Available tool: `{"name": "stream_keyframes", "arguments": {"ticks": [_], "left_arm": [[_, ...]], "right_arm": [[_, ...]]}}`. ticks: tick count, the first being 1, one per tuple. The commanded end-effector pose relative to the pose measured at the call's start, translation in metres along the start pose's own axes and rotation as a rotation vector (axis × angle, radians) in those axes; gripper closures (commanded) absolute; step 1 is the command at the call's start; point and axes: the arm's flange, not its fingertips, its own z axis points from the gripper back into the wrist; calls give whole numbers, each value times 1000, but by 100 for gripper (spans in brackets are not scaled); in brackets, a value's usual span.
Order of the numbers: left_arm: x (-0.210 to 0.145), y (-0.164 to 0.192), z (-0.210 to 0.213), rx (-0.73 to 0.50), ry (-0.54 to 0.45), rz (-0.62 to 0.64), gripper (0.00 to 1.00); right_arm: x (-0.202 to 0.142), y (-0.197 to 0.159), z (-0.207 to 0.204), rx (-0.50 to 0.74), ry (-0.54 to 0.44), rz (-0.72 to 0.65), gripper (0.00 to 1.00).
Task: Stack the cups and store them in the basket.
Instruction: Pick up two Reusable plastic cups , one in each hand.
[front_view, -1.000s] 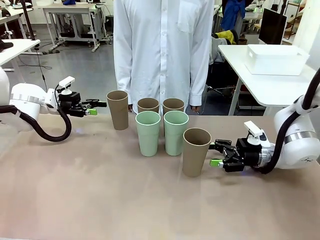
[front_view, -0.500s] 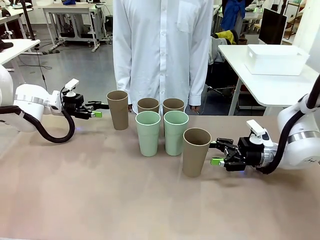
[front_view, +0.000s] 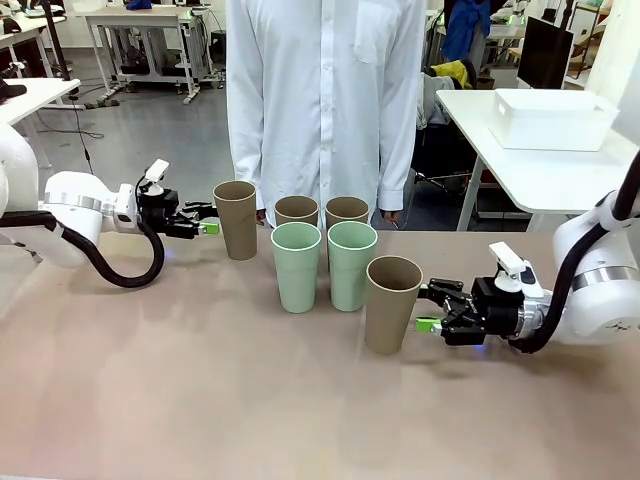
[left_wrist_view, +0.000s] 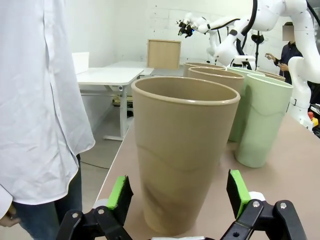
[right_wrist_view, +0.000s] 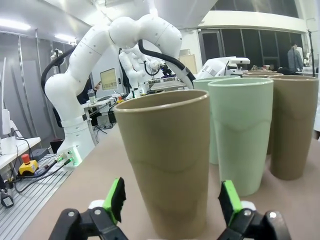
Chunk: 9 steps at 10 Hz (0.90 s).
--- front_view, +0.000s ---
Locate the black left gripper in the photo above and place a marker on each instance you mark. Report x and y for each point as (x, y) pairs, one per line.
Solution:
(159, 212)

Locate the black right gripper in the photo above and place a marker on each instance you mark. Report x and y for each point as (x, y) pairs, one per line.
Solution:
(492, 320)

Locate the brown cup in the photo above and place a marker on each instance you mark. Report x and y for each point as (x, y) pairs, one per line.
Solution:
(390, 315)
(240, 225)
(347, 212)
(296, 212)

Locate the green cup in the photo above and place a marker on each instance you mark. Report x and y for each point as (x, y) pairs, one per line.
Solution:
(297, 280)
(351, 277)

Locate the white plastic basket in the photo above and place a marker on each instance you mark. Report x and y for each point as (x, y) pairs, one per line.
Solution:
(555, 120)

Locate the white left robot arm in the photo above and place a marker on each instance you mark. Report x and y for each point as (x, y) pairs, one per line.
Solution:
(75, 200)

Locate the person left forearm white sleeve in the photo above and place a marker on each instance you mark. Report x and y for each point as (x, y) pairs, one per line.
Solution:
(402, 150)

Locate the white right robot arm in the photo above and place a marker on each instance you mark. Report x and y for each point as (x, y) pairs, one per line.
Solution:
(595, 280)

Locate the person right forearm white sleeve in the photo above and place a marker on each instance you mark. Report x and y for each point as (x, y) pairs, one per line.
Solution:
(245, 140)

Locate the person right hand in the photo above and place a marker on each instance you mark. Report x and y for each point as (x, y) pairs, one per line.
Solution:
(260, 216)

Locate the person left hand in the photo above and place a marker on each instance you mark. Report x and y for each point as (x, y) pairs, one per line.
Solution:
(391, 217)

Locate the black chair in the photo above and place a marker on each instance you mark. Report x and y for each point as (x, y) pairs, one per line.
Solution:
(445, 160)

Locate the person torso white shirt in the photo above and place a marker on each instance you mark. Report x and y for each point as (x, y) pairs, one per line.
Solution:
(325, 100)

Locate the white side table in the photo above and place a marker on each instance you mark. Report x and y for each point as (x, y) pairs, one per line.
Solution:
(550, 175)

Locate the grey cloth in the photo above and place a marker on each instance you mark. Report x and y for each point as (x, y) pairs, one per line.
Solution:
(435, 102)

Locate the white desk with black object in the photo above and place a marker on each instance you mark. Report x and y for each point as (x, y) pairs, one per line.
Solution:
(35, 97)

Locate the black stand pole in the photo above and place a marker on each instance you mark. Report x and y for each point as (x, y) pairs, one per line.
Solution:
(55, 45)

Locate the black object on desk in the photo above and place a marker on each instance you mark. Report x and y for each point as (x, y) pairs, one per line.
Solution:
(11, 92)

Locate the yellow jacket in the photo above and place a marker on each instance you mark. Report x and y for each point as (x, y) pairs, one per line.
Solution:
(454, 71)

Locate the black monitor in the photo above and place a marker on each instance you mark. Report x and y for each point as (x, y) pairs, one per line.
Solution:
(545, 52)

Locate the person in blue jacket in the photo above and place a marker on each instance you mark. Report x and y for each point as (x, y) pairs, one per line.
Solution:
(467, 30)

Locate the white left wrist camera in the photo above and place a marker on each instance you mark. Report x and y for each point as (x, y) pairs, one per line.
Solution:
(156, 172)

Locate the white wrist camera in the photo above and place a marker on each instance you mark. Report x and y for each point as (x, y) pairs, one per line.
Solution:
(515, 267)
(156, 172)

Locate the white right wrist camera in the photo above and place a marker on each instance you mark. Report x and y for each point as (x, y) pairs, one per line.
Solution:
(515, 267)

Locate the white metal-frame workbench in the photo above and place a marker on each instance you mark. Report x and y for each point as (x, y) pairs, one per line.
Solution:
(142, 20)

